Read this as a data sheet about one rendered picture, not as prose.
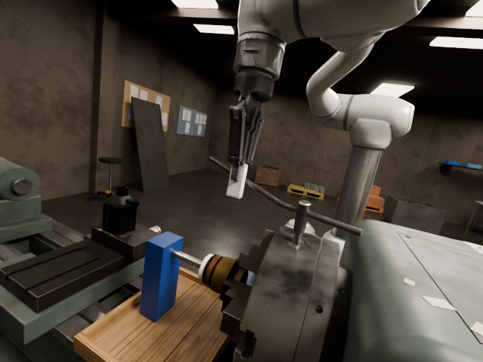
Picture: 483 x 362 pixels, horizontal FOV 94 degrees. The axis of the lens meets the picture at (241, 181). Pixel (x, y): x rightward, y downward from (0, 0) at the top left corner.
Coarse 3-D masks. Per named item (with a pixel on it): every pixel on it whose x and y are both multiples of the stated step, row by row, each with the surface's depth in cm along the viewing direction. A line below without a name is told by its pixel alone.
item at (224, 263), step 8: (216, 256) 55; (224, 256) 55; (208, 264) 53; (216, 264) 53; (224, 264) 52; (232, 264) 52; (208, 272) 52; (216, 272) 51; (224, 272) 51; (232, 272) 52; (240, 272) 52; (248, 272) 54; (208, 280) 52; (216, 280) 51; (224, 280) 50; (240, 280) 50; (216, 288) 51
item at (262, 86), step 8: (248, 72) 40; (240, 80) 40; (248, 80) 40; (256, 80) 39; (264, 80) 40; (272, 80) 41; (240, 88) 40; (248, 88) 40; (256, 88) 40; (264, 88) 40; (272, 88) 42; (240, 96) 40; (248, 96) 40; (256, 96) 42; (264, 96) 41; (248, 104) 40; (256, 104) 43; (248, 112) 41; (248, 120) 42
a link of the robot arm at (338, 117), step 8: (344, 96) 80; (352, 96) 80; (344, 104) 79; (336, 112) 80; (344, 112) 79; (320, 120) 84; (328, 120) 83; (336, 120) 82; (344, 120) 80; (336, 128) 86; (344, 128) 83
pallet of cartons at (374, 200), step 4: (372, 188) 662; (376, 188) 660; (380, 188) 659; (340, 192) 704; (372, 192) 664; (376, 192) 662; (372, 196) 646; (376, 196) 657; (368, 200) 636; (372, 200) 635; (376, 200) 634; (380, 200) 632; (384, 200) 631; (368, 204) 638; (372, 204) 636; (376, 204) 635; (380, 204) 634; (372, 208) 667; (376, 208) 666; (380, 208) 635; (380, 212) 637
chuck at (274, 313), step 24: (312, 240) 45; (264, 264) 39; (288, 264) 39; (312, 264) 39; (264, 288) 37; (288, 288) 36; (264, 312) 35; (288, 312) 34; (264, 336) 35; (288, 336) 33; (240, 360) 36; (264, 360) 34; (288, 360) 33
